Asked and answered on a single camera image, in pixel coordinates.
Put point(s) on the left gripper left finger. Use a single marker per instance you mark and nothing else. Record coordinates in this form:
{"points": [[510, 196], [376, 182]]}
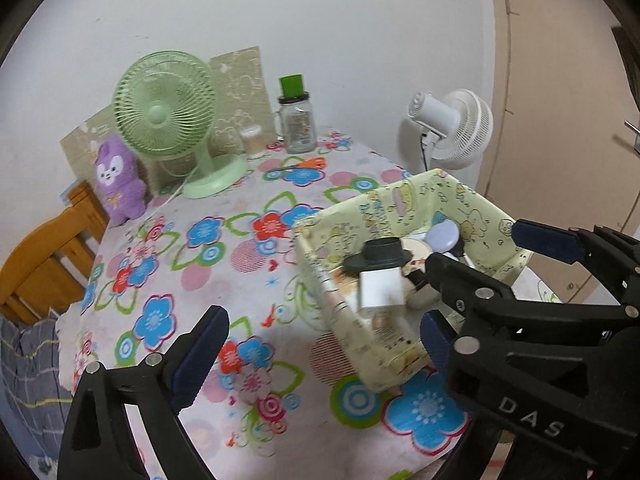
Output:
{"points": [[98, 442]]}

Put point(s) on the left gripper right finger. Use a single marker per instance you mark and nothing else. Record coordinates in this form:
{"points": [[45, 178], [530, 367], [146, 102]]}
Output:
{"points": [[460, 299]]}

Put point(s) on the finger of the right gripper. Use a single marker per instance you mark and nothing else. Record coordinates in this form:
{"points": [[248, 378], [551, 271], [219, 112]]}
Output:
{"points": [[561, 245]]}

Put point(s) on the lavender oval case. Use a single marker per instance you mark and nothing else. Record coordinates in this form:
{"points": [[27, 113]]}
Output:
{"points": [[443, 236]]}

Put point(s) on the cream round tape measure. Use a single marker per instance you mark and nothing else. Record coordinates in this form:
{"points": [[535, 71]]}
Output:
{"points": [[419, 251]]}

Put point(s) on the small white plug charger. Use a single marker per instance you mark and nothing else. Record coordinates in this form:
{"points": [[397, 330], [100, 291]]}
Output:
{"points": [[381, 292]]}

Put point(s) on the black round mount base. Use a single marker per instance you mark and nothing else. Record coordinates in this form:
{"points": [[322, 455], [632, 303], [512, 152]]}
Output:
{"points": [[380, 254]]}

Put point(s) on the grey plaid bedding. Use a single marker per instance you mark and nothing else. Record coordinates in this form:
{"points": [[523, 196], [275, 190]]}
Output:
{"points": [[34, 406]]}

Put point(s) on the white standing fan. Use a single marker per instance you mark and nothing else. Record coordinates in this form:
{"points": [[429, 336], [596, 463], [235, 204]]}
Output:
{"points": [[455, 131]]}

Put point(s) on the beige wooden door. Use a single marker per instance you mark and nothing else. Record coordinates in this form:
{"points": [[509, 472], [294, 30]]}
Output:
{"points": [[563, 148]]}

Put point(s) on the floral tablecloth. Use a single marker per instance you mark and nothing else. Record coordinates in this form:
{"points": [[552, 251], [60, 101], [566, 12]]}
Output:
{"points": [[282, 401]]}

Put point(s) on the glass jar green lid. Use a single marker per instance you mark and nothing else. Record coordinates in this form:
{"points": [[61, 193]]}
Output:
{"points": [[296, 116]]}

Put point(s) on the clear cotton swab container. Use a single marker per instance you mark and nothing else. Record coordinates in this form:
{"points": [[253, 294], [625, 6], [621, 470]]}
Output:
{"points": [[254, 142]]}

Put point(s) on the purple plush toy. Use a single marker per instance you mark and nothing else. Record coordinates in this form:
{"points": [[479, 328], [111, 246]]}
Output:
{"points": [[121, 190]]}

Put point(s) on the green desk fan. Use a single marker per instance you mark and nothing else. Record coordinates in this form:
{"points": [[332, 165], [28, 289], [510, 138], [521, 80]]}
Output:
{"points": [[164, 107]]}

